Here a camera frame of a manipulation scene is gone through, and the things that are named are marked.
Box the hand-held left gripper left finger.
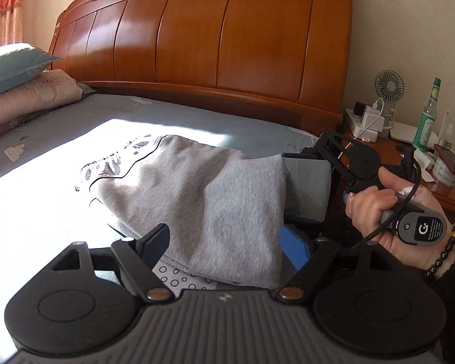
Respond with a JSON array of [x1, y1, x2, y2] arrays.
[[52, 224, 174, 304]]

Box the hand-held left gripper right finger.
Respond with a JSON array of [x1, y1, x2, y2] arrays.
[[277, 224, 410, 303]]

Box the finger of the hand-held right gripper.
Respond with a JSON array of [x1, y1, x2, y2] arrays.
[[281, 130, 355, 183], [284, 215, 351, 240]]

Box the grey drawstring sweatpants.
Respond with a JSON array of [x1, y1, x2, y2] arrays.
[[74, 134, 332, 289]]

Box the person's right hand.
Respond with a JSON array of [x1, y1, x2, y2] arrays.
[[344, 167, 455, 271]]

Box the white power strip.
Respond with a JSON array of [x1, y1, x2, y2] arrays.
[[344, 108, 380, 143]]

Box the white flat box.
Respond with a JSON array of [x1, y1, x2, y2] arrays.
[[389, 123, 421, 143]]

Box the small green bottle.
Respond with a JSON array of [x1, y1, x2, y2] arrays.
[[413, 78, 442, 151]]

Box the small desk fan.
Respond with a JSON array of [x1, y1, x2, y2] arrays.
[[375, 70, 406, 124]]

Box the white round jar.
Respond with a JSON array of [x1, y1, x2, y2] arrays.
[[432, 155, 455, 187]]

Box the small clear bottle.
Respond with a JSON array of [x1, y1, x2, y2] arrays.
[[442, 111, 454, 148]]

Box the red smartphone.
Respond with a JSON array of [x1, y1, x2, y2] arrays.
[[434, 144, 455, 181]]

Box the wooden nightstand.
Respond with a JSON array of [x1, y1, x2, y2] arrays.
[[341, 121, 455, 217]]

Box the teal floral bed sheet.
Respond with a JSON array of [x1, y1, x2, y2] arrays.
[[0, 83, 349, 349]]

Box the wooden bed headboard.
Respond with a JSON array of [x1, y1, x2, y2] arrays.
[[47, 0, 357, 133]]

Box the folded pink floral quilt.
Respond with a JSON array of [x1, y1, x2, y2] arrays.
[[0, 69, 80, 145]]

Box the teal pillow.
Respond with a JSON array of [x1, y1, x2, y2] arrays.
[[0, 43, 63, 101]]

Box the white charging cable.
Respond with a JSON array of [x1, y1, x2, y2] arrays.
[[358, 98, 397, 137]]

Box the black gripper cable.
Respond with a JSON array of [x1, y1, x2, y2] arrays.
[[354, 148, 422, 249]]

